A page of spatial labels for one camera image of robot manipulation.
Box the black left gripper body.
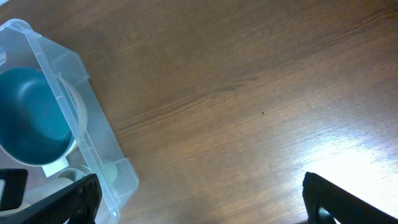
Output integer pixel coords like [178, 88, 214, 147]
[1, 169, 28, 212]

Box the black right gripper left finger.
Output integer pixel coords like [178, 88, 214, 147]
[1, 174, 102, 224]

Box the green plastic cup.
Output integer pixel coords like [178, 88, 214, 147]
[99, 159, 118, 186]

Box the clear plastic storage bin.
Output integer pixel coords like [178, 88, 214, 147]
[1, 19, 139, 223]

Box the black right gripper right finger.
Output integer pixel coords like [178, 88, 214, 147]
[302, 172, 397, 223]

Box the white paper label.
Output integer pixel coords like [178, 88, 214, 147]
[42, 157, 69, 177]

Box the grey plastic cup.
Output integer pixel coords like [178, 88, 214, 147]
[55, 168, 91, 185]

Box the dark blue bowl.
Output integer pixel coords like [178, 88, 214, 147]
[1, 67, 75, 166]

